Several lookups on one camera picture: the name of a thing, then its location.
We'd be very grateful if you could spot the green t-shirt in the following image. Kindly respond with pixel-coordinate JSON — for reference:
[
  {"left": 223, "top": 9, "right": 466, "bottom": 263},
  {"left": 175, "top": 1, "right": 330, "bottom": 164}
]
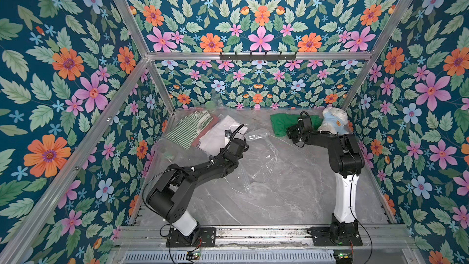
[{"left": 270, "top": 113, "right": 322, "bottom": 137}]

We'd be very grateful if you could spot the clear plastic vacuum bag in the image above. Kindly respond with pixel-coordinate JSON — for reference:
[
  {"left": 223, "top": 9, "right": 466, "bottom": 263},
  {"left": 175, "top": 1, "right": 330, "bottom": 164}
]
[{"left": 150, "top": 107, "right": 278, "bottom": 200}]

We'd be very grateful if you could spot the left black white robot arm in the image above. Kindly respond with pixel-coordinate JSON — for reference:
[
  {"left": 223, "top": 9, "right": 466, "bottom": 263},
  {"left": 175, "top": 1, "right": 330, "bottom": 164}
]
[{"left": 142, "top": 124, "right": 249, "bottom": 243}]

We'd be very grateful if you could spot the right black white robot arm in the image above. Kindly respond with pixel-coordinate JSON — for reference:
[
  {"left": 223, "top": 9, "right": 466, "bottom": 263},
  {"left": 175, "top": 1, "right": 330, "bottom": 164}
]
[{"left": 287, "top": 108, "right": 365, "bottom": 247}]

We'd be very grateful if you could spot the red garment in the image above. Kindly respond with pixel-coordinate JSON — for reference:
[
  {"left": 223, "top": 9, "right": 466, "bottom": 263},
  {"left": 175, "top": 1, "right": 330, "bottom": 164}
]
[{"left": 191, "top": 114, "right": 220, "bottom": 147}]

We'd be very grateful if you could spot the white teddy bear blue shirt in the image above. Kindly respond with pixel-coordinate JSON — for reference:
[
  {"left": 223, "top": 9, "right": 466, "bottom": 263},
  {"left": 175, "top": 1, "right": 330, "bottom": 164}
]
[{"left": 318, "top": 107, "right": 350, "bottom": 134}]

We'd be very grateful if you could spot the green white striped garment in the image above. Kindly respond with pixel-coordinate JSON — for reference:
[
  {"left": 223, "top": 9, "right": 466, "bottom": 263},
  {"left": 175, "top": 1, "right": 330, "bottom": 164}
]
[{"left": 166, "top": 111, "right": 213, "bottom": 150}]

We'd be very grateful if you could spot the black wall hook rail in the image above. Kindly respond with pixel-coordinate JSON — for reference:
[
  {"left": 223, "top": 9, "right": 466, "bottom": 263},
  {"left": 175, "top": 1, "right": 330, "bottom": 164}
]
[{"left": 219, "top": 52, "right": 297, "bottom": 62}]

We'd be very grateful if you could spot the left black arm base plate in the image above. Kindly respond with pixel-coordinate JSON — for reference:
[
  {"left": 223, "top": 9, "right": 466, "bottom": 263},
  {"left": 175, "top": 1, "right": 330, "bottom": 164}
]
[{"left": 166, "top": 227, "right": 217, "bottom": 248}]

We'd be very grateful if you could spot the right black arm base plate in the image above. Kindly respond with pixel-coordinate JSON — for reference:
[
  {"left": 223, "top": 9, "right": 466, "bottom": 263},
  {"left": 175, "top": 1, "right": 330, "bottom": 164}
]
[{"left": 307, "top": 227, "right": 363, "bottom": 247}]

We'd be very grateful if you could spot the white slotted cable duct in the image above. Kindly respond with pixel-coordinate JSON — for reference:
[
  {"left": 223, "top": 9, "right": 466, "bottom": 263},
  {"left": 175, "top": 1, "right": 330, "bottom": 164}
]
[{"left": 123, "top": 250, "right": 336, "bottom": 264}]

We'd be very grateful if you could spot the aluminium front rail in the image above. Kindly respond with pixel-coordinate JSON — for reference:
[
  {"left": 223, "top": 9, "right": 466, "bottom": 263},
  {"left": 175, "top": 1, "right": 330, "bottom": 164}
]
[{"left": 111, "top": 224, "right": 415, "bottom": 249}]

